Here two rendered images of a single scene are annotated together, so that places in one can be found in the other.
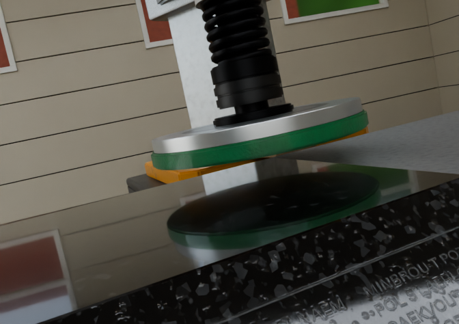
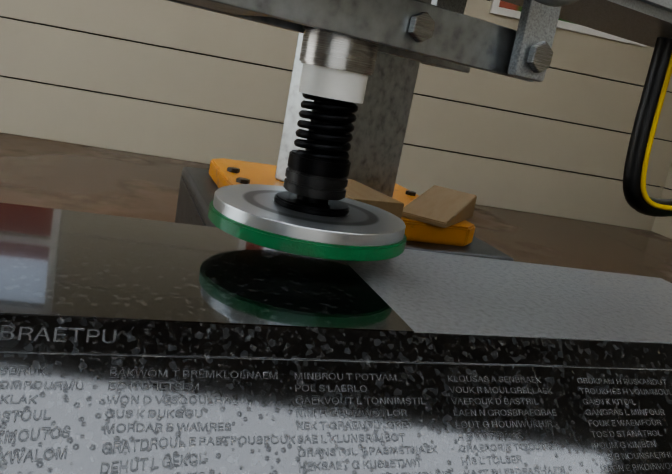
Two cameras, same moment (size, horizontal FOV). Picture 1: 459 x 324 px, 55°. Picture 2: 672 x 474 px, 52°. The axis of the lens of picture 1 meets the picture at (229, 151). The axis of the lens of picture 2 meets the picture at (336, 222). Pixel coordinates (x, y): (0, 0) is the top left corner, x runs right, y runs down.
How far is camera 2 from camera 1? 0.31 m
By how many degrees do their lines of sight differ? 6
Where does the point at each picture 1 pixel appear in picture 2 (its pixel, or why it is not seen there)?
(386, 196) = (350, 323)
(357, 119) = (384, 251)
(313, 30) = not seen: hidden behind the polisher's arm
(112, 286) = (147, 312)
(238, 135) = (279, 228)
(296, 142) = (322, 253)
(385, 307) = (301, 388)
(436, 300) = (335, 396)
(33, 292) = (96, 295)
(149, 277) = (170, 315)
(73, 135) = (134, 49)
